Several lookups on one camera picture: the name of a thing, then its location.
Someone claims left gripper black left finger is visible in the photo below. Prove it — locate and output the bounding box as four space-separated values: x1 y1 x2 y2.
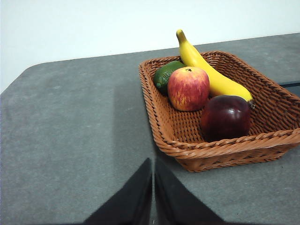
84 157 153 225

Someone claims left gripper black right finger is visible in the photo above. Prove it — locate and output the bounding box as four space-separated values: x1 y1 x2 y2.
154 157 225 225

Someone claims dark purple plum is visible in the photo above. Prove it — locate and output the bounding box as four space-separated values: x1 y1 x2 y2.
201 95 252 142

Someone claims red yellow apple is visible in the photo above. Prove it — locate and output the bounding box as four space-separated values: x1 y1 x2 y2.
167 66 210 112

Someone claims brown wicker basket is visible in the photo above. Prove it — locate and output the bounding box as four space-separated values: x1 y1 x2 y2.
138 51 300 173

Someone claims green avocado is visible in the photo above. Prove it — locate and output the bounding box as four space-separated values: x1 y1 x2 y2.
153 60 186 96

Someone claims yellow banana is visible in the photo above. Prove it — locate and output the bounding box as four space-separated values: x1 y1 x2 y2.
176 29 256 110

